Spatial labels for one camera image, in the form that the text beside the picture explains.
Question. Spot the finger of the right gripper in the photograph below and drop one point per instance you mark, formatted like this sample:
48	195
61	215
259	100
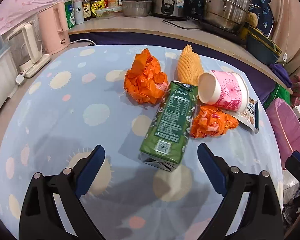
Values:
293	165

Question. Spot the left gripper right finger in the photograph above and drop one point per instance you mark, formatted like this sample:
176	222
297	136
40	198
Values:
216	169

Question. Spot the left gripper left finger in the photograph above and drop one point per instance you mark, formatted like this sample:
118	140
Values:
87	169

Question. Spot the purple lined trash bin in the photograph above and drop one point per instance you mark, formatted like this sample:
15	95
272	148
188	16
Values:
286	127

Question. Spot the small crumpled orange paper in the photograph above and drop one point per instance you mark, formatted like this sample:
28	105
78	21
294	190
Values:
211	121

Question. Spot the white snack wrapper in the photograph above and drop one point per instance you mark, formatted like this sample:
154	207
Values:
250	117

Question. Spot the dark green milk carton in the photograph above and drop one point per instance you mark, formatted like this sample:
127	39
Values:
166	139

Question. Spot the blue polka dot tablecloth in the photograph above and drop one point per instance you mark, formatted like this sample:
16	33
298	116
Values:
79	102

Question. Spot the green bag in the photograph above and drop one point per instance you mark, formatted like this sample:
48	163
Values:
278	92

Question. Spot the pink paper cup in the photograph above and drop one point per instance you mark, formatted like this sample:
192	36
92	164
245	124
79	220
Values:
227	90

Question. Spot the purple cloth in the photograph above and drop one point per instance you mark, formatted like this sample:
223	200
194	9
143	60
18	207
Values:
281	73

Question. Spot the large crumpled orange paper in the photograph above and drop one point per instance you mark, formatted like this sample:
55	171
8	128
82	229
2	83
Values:
144	81

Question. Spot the small yellow foam net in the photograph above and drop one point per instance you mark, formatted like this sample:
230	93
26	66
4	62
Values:
189	66

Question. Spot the teal basin with lids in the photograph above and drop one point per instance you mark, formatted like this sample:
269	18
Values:
261	47

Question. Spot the white glass kettle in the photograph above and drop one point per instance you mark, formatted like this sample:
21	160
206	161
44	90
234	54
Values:
27	51

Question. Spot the brown sponge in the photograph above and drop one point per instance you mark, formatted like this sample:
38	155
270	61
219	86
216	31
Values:
252	19

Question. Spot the pink electric kettle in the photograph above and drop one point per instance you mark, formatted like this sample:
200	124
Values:
54	28

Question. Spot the white bottle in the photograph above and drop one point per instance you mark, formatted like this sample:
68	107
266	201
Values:
78	11

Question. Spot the dark soy sauce bottle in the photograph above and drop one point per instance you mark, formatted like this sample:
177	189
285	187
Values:
86	10

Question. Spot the green tea canister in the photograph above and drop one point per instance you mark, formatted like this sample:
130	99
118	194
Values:
70	15

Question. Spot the large steel steamer pot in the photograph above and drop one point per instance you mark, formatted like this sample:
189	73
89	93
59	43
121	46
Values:
228	15

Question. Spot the small steel pot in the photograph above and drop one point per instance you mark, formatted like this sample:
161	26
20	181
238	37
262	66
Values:
136	8

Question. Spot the steel rice cooker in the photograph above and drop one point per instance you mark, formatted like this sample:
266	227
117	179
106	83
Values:
177	9

